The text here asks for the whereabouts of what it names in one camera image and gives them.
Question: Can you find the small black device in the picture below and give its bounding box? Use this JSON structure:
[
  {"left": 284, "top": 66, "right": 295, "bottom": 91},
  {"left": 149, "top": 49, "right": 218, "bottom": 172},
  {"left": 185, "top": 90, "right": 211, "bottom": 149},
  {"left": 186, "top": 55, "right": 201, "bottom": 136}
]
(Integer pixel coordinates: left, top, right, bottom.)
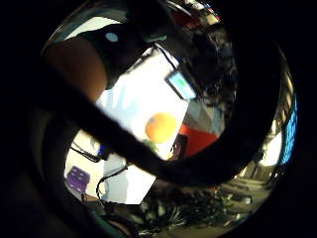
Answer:
[{"left": 98, "top": 143, "right": 113, "bottom": 162}]

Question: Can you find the black cable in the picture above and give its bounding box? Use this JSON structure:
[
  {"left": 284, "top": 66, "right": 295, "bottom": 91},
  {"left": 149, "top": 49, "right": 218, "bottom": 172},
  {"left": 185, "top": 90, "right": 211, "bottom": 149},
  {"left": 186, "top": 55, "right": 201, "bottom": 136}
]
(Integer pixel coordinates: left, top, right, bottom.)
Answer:
[
  {"left": 70, "top": 142, "right": 103, "bottom": 164},
  {"left": 95, "top": 164, "right": 131, "bottom": 203}
]

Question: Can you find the phone with lit screen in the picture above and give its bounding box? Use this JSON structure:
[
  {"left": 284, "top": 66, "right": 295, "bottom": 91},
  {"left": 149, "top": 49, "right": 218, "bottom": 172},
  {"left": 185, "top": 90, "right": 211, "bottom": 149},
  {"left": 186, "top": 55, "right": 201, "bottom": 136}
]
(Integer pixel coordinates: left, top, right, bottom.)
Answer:
[{"left": 164, "top": 69, "right": 198, "bottom": 101}]

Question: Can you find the blue lit screen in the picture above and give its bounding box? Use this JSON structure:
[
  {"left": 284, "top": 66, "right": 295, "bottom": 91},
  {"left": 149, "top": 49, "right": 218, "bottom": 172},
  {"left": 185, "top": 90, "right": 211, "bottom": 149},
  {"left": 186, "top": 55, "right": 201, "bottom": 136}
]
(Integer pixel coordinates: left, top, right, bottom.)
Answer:
[{"left": 279, "top": 94, "right": 299, "bottom": 166}]

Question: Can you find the red-orange box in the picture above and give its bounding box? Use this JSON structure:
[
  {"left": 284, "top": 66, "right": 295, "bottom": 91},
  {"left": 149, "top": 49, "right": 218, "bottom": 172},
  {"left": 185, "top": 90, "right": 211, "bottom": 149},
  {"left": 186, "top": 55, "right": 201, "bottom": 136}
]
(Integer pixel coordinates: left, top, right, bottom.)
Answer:
[{"left": 177, "top": 123, "right": 220, "bottom": 159}]

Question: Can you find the the person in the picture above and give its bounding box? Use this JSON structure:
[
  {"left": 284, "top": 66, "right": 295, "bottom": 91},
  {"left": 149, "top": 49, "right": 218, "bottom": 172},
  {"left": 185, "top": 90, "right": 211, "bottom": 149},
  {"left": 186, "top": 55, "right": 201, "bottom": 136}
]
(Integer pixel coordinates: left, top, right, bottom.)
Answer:
[{"left": 77, "top": 6, "right": 181, "bottom": 91}]

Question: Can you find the green object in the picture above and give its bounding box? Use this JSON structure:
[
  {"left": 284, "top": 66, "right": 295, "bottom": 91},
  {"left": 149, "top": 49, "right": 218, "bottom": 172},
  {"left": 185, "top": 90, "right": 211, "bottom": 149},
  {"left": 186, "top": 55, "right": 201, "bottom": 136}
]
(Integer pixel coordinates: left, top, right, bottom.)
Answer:
[{"left": 143, "top": 138, "right": 160, "bottom": 154}]

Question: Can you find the purple plastic object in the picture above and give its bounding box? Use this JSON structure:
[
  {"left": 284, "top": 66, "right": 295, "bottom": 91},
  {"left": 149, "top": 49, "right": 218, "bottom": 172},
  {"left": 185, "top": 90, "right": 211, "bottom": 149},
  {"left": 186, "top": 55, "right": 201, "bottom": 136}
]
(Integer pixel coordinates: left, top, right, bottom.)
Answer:
[{"left": 65, "top": 165, "right": 91, "bottom": 194}]

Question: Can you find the orange fruit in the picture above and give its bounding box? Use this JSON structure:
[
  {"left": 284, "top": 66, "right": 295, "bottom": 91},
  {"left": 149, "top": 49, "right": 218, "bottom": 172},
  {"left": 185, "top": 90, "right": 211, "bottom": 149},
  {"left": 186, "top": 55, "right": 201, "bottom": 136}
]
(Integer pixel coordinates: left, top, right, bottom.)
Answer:
[{"left": 145, "top": 112, "right": 179, "bottom": 145}]

